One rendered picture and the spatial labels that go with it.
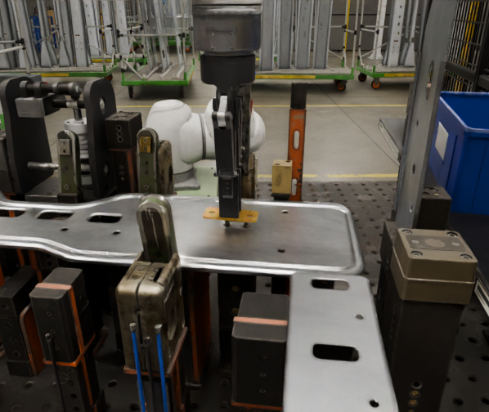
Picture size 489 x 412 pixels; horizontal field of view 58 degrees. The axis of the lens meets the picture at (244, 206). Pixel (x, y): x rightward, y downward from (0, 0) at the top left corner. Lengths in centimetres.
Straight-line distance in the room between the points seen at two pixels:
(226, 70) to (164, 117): 85
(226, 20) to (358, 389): 43
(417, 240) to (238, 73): 31
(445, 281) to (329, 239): 19
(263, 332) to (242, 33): 36
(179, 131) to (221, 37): 86
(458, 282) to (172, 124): 105
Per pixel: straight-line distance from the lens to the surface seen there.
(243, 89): 80
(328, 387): 45
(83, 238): 71
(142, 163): 86
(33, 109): 94
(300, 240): 67
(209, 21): 59
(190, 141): 144
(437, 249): 56
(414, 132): 68
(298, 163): 81
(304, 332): 50
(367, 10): 1311
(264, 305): 56
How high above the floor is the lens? 132
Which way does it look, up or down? 24 degrees down
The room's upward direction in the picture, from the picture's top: straight up
